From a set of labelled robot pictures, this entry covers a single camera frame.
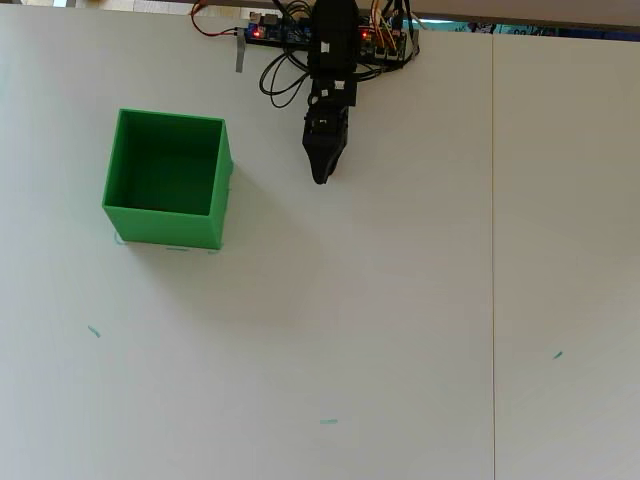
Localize grey tape strip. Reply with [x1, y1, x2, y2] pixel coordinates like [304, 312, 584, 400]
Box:
[234, 27, 248, 74]

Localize green square bin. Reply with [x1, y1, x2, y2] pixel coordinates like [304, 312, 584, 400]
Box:
[101, 107, 235, 251]

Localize coloured jumper wires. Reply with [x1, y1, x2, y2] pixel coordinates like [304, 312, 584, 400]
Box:
[368, 0, 407, 57]

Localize black power cable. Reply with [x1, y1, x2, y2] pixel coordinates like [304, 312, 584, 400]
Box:
[352, 0, 422, 84]

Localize black base with circuit boards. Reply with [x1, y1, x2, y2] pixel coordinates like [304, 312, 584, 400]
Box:
[246, 10, 422, 65]

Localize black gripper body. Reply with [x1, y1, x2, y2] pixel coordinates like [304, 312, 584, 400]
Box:
[301, 77, 359, 151]

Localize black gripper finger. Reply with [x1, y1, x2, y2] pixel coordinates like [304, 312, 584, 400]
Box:
[324, 142, 350, 182]
[301, 142, 335, 186]

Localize red thin wire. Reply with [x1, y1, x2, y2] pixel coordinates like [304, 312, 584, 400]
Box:
[190, 0, 239, 39]

